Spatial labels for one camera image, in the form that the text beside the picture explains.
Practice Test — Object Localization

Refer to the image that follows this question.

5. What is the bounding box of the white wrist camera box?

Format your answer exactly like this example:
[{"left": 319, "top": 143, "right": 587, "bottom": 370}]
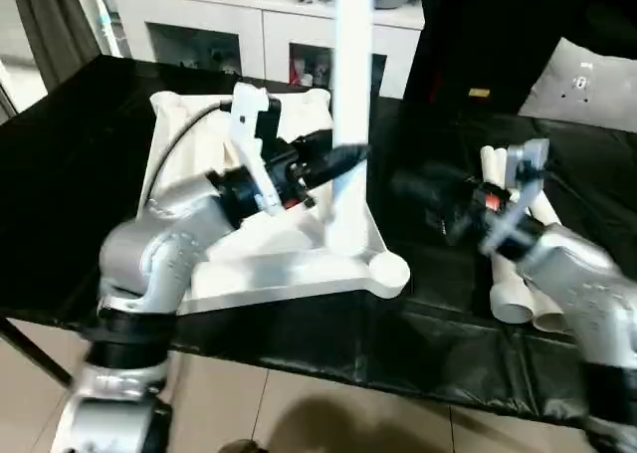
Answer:
[
  {"left": 227, "top": 82, "right": 287, "bottom": 217},
  {"left": 501, "top": 138, "right": 552, "bottom": 260}
]

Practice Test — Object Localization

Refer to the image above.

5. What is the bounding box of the white plastic table top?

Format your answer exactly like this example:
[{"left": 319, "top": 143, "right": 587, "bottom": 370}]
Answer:
[{"left": 137, "top": 88, "right": 412, "bottom": 317}]

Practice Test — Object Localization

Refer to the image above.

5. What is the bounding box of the black table frame bar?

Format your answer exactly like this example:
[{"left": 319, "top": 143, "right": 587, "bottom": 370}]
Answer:
[{"left": 0, "top": 319, "right": 76, "bottom": 389}]

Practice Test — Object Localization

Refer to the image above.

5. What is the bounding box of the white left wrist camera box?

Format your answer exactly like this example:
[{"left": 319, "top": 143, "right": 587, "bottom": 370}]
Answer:
[{"left": 227, "top": 82, "right": 287, "bottom": 217}]

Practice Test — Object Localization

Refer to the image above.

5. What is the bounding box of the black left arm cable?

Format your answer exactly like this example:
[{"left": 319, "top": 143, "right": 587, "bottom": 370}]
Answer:
[{"left": 137, "top": 99, "right": 240, "bottom": 217}]

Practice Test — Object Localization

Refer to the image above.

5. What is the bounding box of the white plastic table leg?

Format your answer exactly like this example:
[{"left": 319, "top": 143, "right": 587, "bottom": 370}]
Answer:
[
  {"left": 480, "top": 145, "right": 538, "bottom": 325},
  {"left": 495, "top": 146, "right": 570, "bottom": 333},
  {"left": 526, "top": 186, "right": 564, "bottom": 230},
  {"left": 322, "top": 0, "right": 379, "bottom": 257}
]

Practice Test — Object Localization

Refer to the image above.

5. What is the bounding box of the grey curtain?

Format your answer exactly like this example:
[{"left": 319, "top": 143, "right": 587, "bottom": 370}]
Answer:
[{"left": 0, "top": 0, "right": 112, "bottom": 88}]

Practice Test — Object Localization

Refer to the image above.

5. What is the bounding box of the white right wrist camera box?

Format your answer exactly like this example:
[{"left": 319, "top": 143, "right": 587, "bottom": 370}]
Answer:
[{"left": 501, "top": 138, "right": 552, "bottom": 260}]

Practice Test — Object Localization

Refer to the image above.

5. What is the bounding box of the white glass-door cabinet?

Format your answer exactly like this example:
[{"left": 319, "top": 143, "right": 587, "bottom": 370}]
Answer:
[{"left": 112, "top": 0, "right": 429, "bottom": 101}]

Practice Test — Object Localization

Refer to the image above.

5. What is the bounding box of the black work mat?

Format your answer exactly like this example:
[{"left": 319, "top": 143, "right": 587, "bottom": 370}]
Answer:
[{"left": 0, "top": 57, "right": 637, "bottom": 429}]

